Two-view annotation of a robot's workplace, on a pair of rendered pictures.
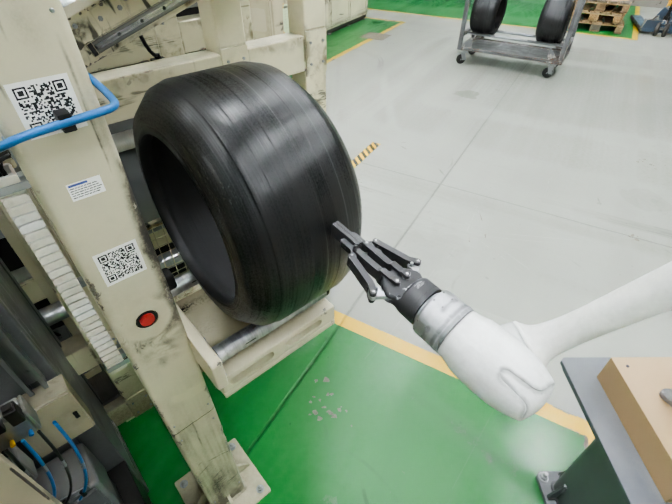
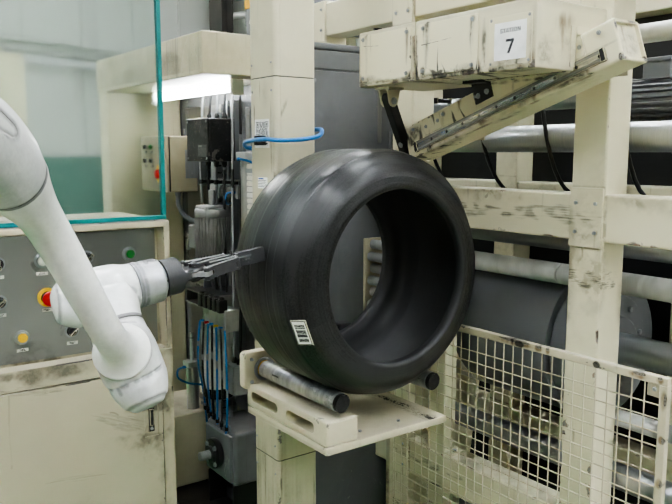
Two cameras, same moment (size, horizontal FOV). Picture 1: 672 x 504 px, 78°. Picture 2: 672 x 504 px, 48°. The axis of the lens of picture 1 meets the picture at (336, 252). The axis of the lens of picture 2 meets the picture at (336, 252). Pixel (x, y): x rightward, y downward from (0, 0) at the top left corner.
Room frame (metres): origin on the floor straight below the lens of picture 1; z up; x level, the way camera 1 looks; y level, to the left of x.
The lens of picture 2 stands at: (0.95, -1.58, 1.46)
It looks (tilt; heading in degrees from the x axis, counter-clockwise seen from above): 8 degrees down; 96
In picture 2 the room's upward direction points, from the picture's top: straight up
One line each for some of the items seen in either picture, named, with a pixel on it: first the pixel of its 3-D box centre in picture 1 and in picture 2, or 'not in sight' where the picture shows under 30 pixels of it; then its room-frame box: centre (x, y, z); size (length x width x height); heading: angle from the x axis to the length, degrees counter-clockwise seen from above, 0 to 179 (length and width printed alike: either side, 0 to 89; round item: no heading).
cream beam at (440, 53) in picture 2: not in sight; (470, 52); (1.10, 0.36, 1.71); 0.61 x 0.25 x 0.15; 132
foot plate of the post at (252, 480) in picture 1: (221, 485); not in sight; (0.61, 0.44, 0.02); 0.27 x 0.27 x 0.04; 42
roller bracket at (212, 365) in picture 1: (182, 325); (306, 358); (0.67, 0.39, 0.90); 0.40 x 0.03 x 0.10; 42
